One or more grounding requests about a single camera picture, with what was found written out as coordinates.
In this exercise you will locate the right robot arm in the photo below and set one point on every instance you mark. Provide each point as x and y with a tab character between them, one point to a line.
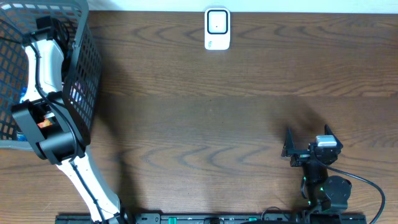
327	195

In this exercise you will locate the grey plastic mesh basket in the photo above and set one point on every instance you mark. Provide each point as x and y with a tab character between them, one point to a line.
84	75

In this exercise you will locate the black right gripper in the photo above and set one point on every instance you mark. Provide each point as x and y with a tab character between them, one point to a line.
305	154

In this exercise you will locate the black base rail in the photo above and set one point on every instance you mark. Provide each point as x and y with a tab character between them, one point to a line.
269	217

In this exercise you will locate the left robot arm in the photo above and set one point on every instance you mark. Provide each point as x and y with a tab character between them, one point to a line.
64	144

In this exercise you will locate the blue Oreo cookie pack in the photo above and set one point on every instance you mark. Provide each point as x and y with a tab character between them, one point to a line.
20	135

